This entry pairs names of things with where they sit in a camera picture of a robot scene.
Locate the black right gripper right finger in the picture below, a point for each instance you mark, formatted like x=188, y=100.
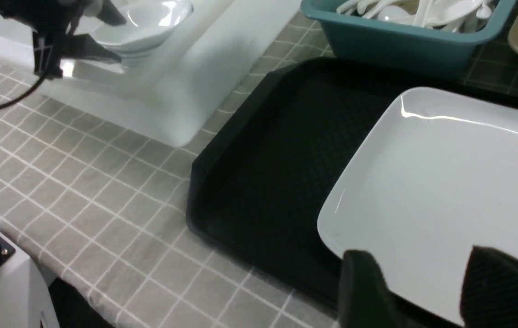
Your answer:
x=489, y=297

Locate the black serving tray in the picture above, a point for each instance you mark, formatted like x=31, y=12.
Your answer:
x=257, y=188

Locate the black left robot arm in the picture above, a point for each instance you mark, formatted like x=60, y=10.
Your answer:
x=53, y=24

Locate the large white plastic bin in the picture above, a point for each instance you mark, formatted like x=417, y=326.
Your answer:
x=172, y=93

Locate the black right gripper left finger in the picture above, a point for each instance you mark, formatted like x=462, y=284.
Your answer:
x=364, y=298

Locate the pile of white soup spoons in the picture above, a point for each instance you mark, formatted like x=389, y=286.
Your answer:
x=456, y=16

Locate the large white square plate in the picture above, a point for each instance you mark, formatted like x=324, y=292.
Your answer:
x=436, y=175

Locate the grey checked tablecloth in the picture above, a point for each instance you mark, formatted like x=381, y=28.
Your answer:
x=103, y=208

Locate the teal plastic bin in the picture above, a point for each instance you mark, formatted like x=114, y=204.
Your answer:
x=431, y=53

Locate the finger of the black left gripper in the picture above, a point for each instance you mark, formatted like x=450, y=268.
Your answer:
x=84, y=47

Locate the stack of white bowls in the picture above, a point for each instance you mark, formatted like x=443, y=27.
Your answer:
x=149, y=24

